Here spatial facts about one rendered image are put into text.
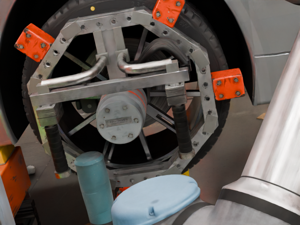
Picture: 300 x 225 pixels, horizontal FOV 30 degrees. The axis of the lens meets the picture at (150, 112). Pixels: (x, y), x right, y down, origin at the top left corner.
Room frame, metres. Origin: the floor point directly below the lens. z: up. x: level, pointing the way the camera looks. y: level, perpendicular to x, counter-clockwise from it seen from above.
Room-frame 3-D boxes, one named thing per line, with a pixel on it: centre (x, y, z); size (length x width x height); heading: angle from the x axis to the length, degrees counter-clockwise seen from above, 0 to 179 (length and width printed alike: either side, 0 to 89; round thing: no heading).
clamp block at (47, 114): (1.43, 0.26, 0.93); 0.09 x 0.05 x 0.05; 174
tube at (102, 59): (1.50, 0.18, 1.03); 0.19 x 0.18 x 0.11; 174
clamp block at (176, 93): (1.39, -0.08, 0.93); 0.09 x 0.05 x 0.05; 174
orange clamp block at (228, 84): (1.59, -0.24, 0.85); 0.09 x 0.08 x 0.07; 84
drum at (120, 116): (1.54, 0.08, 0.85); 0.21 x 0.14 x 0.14; 174
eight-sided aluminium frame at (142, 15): (1.61, 0.07, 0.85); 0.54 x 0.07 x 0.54; 84
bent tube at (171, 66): (1.48, -0.02, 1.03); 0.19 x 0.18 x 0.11; 174
